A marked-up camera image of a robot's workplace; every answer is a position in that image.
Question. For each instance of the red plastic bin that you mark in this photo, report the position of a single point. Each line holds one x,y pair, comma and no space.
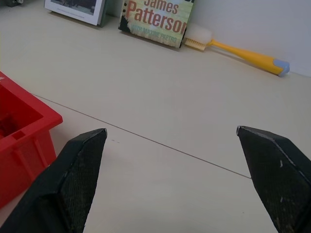
22,145

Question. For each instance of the white framed picture book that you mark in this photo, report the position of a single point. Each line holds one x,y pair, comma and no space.
77,11

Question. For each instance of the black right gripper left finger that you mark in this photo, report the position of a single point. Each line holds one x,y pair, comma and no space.
70,184

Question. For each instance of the James Patterson paperback book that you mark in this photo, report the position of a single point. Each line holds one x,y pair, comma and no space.
155,21

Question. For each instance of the dark metal object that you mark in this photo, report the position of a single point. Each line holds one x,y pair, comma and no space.
12,2

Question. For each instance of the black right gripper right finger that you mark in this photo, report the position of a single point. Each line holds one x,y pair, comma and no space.
279,174

